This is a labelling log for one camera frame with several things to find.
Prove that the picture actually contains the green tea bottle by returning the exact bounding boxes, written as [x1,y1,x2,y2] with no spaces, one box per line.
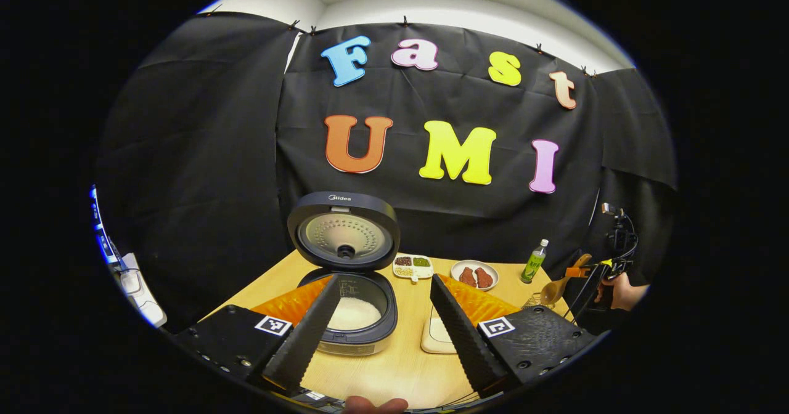
[520,239,549,284]

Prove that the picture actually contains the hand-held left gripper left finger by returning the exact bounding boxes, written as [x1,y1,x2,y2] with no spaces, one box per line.
[173,274,343,396]

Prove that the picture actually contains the white round plate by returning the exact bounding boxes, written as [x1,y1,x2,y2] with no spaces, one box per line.
[450,260,500,291]

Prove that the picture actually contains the dark grey rice cooker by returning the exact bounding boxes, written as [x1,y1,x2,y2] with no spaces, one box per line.
[287,192,401,357]

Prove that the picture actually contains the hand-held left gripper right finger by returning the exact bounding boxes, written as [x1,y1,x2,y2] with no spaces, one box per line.
[430,274,597,396]

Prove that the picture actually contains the white divided grain tray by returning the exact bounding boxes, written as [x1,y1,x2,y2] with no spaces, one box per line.
[393,254,435,283]

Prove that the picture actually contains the clear glass dish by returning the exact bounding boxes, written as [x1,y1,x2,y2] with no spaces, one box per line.
[421,306,460,355]

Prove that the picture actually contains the white uncooked rice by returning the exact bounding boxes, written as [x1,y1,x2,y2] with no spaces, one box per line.
[327,297,383,331]

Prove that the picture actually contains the wooden spoon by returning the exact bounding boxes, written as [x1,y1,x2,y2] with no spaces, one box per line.
[540,253,594,306]

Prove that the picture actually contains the white panel with dark squares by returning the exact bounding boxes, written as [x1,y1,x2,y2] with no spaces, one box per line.
[89,185,119,266]

